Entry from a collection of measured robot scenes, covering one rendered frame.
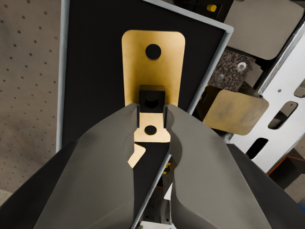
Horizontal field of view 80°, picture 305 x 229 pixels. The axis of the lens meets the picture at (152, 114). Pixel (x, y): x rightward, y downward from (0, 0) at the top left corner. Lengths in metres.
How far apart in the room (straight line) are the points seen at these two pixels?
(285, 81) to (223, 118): 0.17
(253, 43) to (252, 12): 0.04
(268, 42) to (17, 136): 0.95
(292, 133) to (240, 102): 0.24
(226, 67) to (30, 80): 0.69
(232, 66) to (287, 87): 0.21
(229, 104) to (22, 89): 0.73
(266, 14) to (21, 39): 0.68
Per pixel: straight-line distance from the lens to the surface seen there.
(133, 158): 0.24
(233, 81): 0.27
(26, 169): 1.15
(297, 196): 0.69
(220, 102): 0.31
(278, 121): 0.51
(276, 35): 0.30
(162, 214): 0.62
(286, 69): 0.43
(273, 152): 0.56
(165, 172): 0.41
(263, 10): 0.29
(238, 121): 0.34
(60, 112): 0.22
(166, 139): 0.15
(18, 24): 0.75
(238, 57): 0.26
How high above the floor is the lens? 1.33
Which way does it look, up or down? 57 degrees down
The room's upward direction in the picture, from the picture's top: 179 degrees clockwise
